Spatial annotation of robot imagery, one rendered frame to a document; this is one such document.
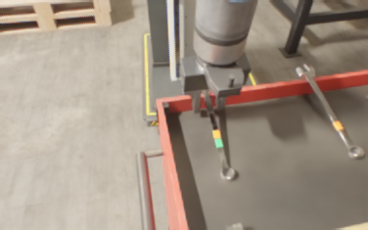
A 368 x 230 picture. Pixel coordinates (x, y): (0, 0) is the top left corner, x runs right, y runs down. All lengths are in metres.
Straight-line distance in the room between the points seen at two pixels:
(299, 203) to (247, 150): 0.14
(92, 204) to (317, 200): 1.25
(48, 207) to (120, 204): 0.37
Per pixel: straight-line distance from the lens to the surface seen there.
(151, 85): 1.68
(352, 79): 0.84
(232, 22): 0.42
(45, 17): 3.09
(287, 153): 0.63
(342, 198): 0.61
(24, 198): 1.79
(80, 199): 1.66
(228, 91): 0.47
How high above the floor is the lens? 1.38
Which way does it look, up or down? 46 degrees down
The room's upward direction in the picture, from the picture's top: straight up
